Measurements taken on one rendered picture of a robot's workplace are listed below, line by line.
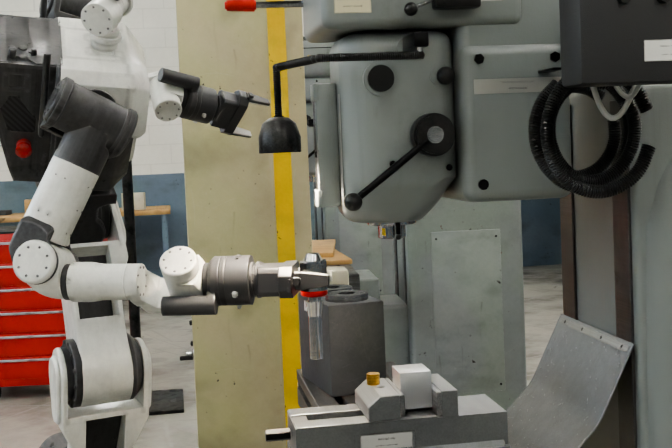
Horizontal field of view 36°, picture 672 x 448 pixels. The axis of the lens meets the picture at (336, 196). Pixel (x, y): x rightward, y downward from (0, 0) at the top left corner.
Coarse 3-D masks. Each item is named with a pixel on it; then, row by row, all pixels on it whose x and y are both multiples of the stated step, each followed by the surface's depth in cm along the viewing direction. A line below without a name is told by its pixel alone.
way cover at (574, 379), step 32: (576, 320) 193; (544, 352) 200; (576, 352) 187; (608, 352) 176; (544, 384) 195; (576, 384) 182; (608, 384) 172; (512, 416) 196; (544, 416) 186; (576, 416) 177
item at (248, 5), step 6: (228, 0) 181; (234, 0) 181; (240, 0) 181; (246, 0) 181; (252, 0) 182; (228, 6) 181; (234, 6) 181; (240, 6) 181; (246, 6) 181; (252, 6) 181; (258, 6) 182; (264, 6) 182; (270, 6) 183; (276, 6) 183; (282, 6) 183; (288, 6) 183; (294, 6) 183; (300, 6) 184
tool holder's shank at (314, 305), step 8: (312, 304) 179; (320, 304) 179; (312, 312) 179; (320, 312) 179; (312, 320) 179; (320, 320) 180; (312, 328) 179; (320, 328) 180; (312, 336) 179; (320, 336) 180; (312, 344) 180; (320, 344) 180; (312, 352) 180; (320, 352) 180
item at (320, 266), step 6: (300, 264) 179; (306, 264) 178; (312, 264) 177; (318, 264) 178; (324, 264) 179; (300, 270) 179; (306, 270) 178; (312, 270) 177; (318, 270) 178; (324, 270) 179; (318, 288) 178; (324, 288) 179
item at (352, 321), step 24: (336, 288) 220; (336, 312) 206; (360, 312) 207; (336, 336) 206; (360, 336) 208; (384, 336) 209; (312, 360) 218; (336, 360) 206; (360, 360) 208; (384, 360) 209; (336, 384) 206
